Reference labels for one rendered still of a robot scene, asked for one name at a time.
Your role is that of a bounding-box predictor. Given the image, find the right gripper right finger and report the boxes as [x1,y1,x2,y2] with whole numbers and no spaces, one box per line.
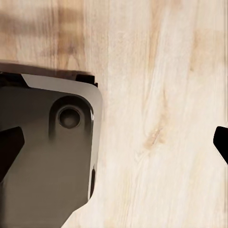
[213,126,228,164]

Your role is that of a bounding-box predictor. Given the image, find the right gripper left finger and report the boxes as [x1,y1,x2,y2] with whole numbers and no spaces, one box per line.
[0,126,25,183]

